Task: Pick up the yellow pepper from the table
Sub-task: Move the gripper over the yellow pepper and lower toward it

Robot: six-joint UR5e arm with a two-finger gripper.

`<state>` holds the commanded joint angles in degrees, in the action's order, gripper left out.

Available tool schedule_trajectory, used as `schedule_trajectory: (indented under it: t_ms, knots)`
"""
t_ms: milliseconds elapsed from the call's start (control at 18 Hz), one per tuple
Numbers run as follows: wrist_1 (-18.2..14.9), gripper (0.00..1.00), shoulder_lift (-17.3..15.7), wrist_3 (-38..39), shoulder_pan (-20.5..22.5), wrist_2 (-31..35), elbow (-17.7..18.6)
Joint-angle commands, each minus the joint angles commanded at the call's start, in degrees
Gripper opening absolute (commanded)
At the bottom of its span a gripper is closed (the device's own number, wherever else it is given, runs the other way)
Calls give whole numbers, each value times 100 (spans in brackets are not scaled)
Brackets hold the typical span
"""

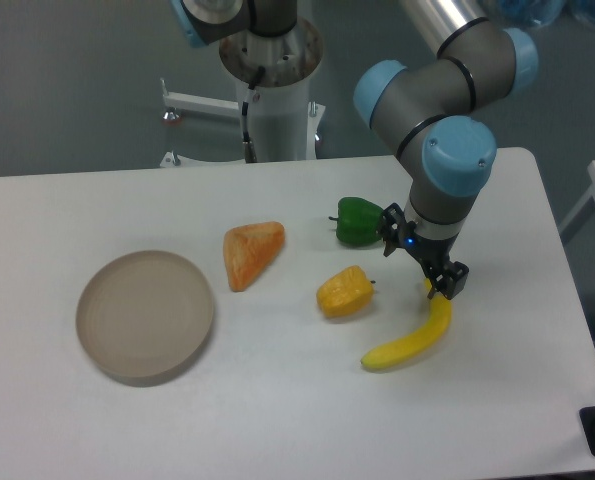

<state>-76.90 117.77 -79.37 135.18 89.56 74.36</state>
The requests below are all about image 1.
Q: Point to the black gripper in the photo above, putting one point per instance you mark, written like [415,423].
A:
[446,277]

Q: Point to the yellow bell pepper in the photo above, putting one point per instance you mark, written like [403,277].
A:
[345,293]

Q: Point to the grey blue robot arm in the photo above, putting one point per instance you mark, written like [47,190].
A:
[423,116]

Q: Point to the green bell pepper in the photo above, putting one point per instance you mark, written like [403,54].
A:
[357,222]

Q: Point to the yellow banana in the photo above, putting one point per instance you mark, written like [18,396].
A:
[399,351]

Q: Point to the orange triangular bread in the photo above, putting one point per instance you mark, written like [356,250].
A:
[249,249]

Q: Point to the blue plastic bag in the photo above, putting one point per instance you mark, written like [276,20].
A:
[529,13]

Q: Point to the beige round plate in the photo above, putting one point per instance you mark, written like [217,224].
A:
[143,318]

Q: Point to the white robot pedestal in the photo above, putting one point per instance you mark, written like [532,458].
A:
[277,117]

